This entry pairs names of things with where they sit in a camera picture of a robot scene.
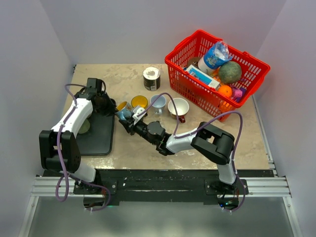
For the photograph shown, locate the brown floral mug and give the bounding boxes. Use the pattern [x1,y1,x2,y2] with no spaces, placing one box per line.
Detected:
[168,98,190,123]

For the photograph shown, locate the red plastic basket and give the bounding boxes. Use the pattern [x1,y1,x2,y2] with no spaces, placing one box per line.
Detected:
[164,30,271,117]

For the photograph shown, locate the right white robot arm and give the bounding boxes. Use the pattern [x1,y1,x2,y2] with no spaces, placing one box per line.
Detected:
[119,118,237,194]

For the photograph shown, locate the pale blue mug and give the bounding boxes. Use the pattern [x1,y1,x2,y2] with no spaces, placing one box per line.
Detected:
[150,94,166,115]

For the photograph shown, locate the pale green mug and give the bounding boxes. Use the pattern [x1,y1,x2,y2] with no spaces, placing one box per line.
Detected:
[78,119,90,134]

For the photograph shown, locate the blue white snack bag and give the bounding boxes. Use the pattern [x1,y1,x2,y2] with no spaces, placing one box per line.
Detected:
[198,41,232,74]

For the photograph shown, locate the black plastic tray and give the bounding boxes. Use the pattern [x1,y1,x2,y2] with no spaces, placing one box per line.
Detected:
[76,113,115,157]

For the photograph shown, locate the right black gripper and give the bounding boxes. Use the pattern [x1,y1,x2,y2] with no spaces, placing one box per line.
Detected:
[119,115,157,145]

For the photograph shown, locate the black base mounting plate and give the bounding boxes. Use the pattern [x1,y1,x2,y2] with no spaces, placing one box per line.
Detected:
[41,169,275,206]

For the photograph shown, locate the yellow mug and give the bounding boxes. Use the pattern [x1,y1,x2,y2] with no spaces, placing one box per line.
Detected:
[131,95,148,109]

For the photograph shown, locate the orange fruit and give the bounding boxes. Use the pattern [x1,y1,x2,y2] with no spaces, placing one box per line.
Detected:
[218,85,233,98]

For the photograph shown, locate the teal rimmed mug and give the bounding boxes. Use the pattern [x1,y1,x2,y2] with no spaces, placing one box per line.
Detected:
[115,101,133,120]

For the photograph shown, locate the blue white box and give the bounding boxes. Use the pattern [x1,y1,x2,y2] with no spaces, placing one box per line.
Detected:
[185,65,221,90]

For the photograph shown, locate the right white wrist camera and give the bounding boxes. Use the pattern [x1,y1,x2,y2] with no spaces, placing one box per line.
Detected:
[132,105,146,125]

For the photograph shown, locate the black labelled can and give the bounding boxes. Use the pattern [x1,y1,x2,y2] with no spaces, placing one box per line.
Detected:
[143,67,160,91]

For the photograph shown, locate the green melon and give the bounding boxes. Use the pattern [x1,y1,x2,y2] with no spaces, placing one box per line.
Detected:
[218,61,242,84]

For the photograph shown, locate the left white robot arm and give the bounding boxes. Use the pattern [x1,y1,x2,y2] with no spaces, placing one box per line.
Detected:
[39,78,116,194]

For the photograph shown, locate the purple toy block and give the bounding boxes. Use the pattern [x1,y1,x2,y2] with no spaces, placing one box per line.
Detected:
[231,86,247,103]

